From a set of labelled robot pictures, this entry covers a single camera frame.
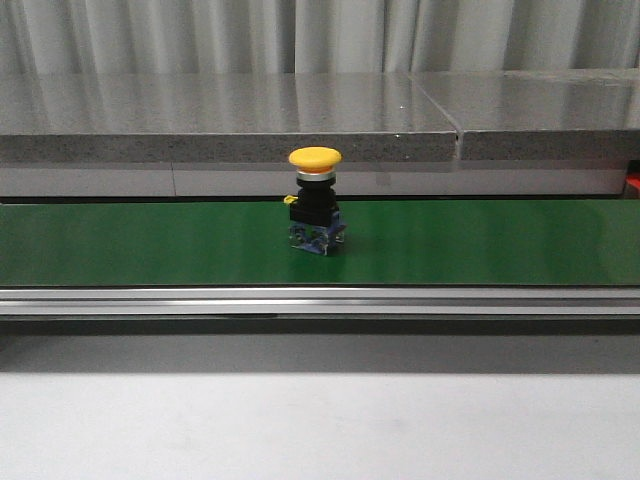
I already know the white pleated curtain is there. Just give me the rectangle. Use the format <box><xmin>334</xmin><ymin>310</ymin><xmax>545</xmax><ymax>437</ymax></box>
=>
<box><xmin>1</xmin><ymin>1</ymin><xmax>639</xmax><ymax>74</ymax></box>

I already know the grey stone counter slab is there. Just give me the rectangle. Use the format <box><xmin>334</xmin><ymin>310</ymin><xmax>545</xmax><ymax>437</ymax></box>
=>
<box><xmin>1</xmin><ymin>74</ymin><xmax>456</xmax><ymax>164</ymax></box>
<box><xmin>411</xmin><ymin>69</ymin><xmax>639</xmax><ymax>168</ymax></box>

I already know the yellow mushroom push button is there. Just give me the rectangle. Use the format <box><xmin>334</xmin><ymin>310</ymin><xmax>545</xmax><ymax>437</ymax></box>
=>
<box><xmin>284</xmin><ymin>146</ymin><xmax>346</xmax><ymax>256</ymax></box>

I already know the green conveyor belt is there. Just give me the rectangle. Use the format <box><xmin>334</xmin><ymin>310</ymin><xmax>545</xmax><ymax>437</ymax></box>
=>
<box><xmin>1</xmin><ymin>199</ymin><xmax>639</xmax><ymax>287</ymax></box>

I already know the aluminium conveyor frame rail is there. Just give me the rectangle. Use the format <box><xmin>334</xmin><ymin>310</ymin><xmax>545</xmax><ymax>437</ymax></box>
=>
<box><xmin>1</xmin><ymin>286</ymin><xmax>639</xmax><ymax>319</ymax></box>

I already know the red plastic tray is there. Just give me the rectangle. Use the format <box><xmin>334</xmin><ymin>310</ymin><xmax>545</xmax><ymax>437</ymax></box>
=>
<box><xmin>622</xmin><ymin>172</ymin><xmax>640</xmax><ymax>200</ymax></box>

